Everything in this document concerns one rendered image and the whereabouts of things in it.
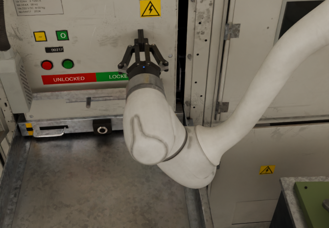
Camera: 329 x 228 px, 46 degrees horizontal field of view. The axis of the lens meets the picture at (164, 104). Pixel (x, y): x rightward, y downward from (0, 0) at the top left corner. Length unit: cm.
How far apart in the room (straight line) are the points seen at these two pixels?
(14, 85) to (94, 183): 37
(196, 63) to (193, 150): 45
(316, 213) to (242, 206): 61
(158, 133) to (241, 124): 19
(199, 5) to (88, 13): 31
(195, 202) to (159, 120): 45
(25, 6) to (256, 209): 133
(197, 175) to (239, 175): 77
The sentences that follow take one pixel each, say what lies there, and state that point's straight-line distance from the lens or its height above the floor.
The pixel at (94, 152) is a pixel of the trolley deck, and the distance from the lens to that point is 129.
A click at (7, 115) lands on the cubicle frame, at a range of 140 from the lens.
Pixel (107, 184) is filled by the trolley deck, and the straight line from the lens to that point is 120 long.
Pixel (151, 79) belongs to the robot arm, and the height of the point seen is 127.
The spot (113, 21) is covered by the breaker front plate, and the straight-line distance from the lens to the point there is 109.
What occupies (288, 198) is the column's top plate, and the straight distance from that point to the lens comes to 134.
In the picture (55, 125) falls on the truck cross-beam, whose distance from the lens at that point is 132.
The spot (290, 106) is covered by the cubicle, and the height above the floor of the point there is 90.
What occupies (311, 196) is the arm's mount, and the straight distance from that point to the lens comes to 133.
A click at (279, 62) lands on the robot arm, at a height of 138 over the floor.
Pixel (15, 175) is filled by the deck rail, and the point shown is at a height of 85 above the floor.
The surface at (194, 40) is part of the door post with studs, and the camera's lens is 119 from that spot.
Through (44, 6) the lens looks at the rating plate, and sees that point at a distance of 109.
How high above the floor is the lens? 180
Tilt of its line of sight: 41 degrees down
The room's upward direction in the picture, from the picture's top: straight up
